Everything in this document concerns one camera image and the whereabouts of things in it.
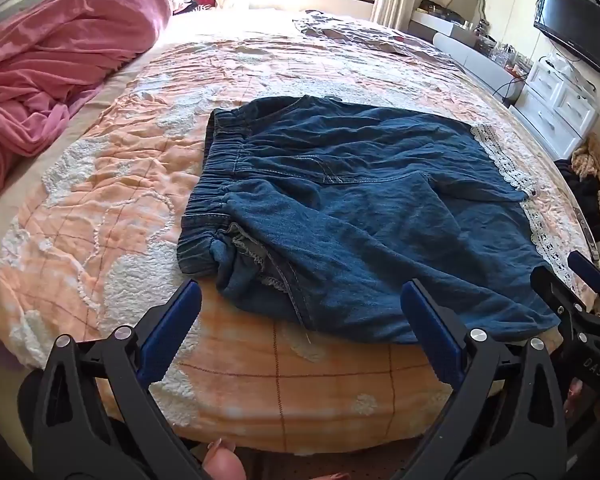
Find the peach printed bedspread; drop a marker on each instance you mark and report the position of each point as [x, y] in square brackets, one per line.
[330, 60]

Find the black television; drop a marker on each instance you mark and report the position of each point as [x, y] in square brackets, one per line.
[575, 25]

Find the person's left hand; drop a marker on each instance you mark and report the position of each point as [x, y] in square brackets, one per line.
[225, 462]

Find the white drawer cabinet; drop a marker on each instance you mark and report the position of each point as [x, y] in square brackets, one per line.
[555, 105]

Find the pink duvet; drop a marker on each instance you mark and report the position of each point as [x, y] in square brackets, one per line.
[55, 60]

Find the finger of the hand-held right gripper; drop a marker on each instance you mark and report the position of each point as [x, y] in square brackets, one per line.
[585, 267]
[555, 295]

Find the dark cloth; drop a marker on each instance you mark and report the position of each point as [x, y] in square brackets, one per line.
[585, 195]

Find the blue denim lace-trimmed pants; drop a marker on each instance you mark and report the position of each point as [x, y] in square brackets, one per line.
[355, 200]

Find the beige bed sheet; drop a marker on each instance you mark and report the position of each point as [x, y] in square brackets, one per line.
[0, 240]

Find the white dressing table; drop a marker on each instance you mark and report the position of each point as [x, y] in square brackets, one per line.
[445, 22]

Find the cosmetics clutter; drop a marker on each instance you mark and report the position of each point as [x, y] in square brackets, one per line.
[505, 50]

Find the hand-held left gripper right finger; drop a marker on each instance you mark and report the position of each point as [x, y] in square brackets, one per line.
[430, 330]

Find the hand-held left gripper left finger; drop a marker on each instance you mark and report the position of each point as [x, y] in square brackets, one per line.
[172, 327]

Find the beige floral cloth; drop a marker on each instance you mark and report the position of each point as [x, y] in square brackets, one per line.
[592, 160]

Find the vanity mirror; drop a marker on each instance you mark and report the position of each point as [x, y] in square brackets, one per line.
[465, 2]

